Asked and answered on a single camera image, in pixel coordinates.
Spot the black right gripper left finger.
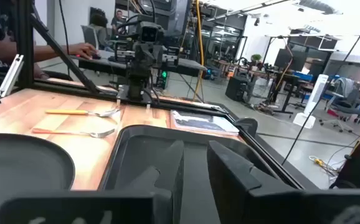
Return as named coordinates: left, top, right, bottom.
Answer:
left=114, top=139, right=186, bottom=224

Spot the orange-handled metal fork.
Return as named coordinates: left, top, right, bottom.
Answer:
left=32, top=127, right=116, bottom=139

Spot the person's hand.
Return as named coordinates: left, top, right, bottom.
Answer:
left=69, top=42, right=98, bottom=60

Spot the grey office chair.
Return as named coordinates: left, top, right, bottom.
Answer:
left=80, top=24, right=100, bottom=50
left=319, top=77, right=360, bottom=134

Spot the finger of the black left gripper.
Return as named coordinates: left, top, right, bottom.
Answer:
left=143, top=45, right=154, bottom=75
left=135, top=45, right=144, bottom=75

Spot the white tower fan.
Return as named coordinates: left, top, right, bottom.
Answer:
left=292, top=73, right=329, bottom=129

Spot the yellow-handled metal spoon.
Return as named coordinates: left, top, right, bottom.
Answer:
left=45, top=106, right=121, bottom=118

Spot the yellow floor cable bundle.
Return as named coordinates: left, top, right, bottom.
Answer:
left=308, top=154, right=338, bottom=177

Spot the yellow hanging cable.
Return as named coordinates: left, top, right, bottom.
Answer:
left=193, top=0, right=206, bottom=101

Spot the thin black hanging cable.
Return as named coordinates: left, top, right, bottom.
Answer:
left=280, top=4, right=360, bottom=166

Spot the computer tower with green light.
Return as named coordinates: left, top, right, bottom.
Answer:
left=156, top=70, right=171, bottom=91

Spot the black plastic serving tray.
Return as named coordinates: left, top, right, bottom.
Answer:
left=98, top=124, right=304, bottom=224

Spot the black aluminium table frame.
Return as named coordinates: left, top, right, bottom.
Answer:
left=14, top=0, right=320, bottom=190

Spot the black desk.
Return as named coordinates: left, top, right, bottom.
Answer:
left=70, top=51, right=207, bottom=78

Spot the waterfall cover book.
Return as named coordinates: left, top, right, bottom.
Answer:
left=169, top=110, right=240, bottom=137

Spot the black floor cabinet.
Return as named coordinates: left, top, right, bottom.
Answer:
left=225, top=76, right=250, bottom=102

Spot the black round plate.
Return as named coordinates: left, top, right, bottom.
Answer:
left=0, top=133, right=76, bottom=224

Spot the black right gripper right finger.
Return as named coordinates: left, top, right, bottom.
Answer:
left=207, top=140, right=293, bottom=224

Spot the black computer monitor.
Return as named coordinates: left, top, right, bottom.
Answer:
left=273, top=48, right=308, bottom=72

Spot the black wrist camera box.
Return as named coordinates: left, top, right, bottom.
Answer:
left=136, top=21, right=164, bottom=44

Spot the silver aluminium profile bar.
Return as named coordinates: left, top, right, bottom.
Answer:
left=0, top=54, right=24, bottom=99

